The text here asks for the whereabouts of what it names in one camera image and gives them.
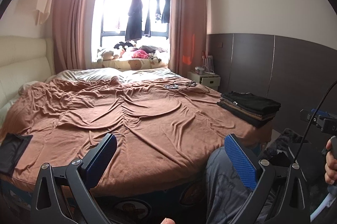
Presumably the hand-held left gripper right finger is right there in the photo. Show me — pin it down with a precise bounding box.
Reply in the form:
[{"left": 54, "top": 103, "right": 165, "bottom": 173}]
[{"left": 224, "top": 134, "right": 314, "bottom": 224}]

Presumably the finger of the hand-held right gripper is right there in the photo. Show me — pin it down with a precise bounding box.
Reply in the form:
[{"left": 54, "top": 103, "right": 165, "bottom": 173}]
[{"left": 300, "top": 108, "right": 321, "bottom": 124}]

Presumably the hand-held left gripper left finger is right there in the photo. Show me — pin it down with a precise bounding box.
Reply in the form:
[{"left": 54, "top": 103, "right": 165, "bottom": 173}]
[{"left": 30, "top": 133, "right": 117, "bottom": 224}]

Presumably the stack of folded clothes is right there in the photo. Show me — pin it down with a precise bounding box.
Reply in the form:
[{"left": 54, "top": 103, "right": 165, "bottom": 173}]
[{"left": 216, "top": 94, "right": 279, "bottom": 129}]

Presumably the person's right hand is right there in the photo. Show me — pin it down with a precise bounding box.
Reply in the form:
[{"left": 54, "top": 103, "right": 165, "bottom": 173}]
[{"left": 324, "top": 138, "right": 337, "bottom": 185}]

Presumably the brown blanket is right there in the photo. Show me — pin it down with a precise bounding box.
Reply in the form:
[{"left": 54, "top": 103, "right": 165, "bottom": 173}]
[{"left": 0, "top": 76, "right": 264, "bottom": 191}]

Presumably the white nightstand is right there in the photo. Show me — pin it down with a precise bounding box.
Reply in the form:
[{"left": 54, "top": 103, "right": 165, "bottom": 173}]
[{"left": 187, "top": 71, "right": 221, "bottom": 91}]

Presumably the folded black cloth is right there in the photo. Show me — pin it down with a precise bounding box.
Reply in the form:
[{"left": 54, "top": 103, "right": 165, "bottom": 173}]
[{"left": 0, "top": 133, "right": 33, "bottom": 176}]

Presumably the bear print cushion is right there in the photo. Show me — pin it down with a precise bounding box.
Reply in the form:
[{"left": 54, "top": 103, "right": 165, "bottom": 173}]
[{"left": 92, "top": 57, "right": 169, "bottom": 71}]

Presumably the striped paper bag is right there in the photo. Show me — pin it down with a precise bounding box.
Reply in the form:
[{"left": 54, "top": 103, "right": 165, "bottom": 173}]
[{"left": 201, "top": 54, "right": 214, "bottom": 74}]

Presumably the white pillow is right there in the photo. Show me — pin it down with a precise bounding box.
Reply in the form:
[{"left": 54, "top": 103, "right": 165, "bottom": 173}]
[{"left": 18, "top": 80, "right": 48, "bottom": 94}]

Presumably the black and white plush toy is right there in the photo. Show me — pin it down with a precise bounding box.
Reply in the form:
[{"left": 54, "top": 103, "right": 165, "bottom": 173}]
[{"left": 113, "top": 41, "right": 136, "bottom": 52}]

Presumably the cream padded headboard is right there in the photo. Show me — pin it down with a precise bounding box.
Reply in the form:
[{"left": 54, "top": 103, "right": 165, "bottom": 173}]
[{"left": 0, "top": 35, "right": 56, "bottom": 109}]

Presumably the pink curtain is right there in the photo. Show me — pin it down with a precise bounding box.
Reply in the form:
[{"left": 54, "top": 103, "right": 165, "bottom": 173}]
[
  {"left": 51, "top": 0, "right": 103, "bottom": 74},
  {"left": 168, "top": 0, "right": 212, "bottom": 73}
]

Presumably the hanging black jacket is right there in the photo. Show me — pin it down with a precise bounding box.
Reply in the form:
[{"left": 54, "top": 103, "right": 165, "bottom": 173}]
[{"left": 124, "top": 0, "right": 144, "bottom": 42}]

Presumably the bedroom window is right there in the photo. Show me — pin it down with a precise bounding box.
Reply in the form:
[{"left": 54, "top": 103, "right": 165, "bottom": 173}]
[{"left": 91, "top": 0, "right": 174, "bottom": 64}]

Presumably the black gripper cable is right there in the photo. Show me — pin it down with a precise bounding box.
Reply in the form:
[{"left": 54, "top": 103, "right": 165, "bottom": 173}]
[{"left": 293, "top": 82, "right": 337, "bottom": 164}]

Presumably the white cable sleeve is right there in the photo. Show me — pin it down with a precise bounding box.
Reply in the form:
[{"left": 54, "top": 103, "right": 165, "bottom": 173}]
[{"left": 311, "top": 191, "right": 337, "bottom": 223}]

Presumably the tangled black cable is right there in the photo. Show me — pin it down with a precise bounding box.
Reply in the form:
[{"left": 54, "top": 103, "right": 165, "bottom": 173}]
[{"left": 165, "top": 80, "right": 211, "bottom": 95}]

